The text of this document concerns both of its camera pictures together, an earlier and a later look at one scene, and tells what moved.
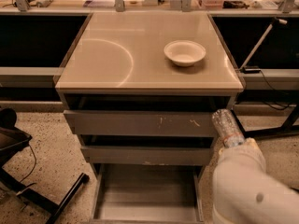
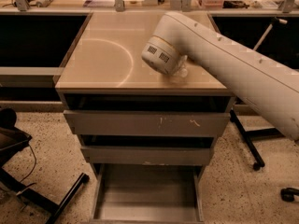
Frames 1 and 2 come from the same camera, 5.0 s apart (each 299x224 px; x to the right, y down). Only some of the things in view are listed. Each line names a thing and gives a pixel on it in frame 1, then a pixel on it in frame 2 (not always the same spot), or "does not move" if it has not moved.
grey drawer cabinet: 141,90 does not move
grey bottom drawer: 147,193 does not move
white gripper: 241,154 -> 159,58
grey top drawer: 100,122 does not move
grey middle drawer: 149,155 does not move
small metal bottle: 227,128 -> 182,70
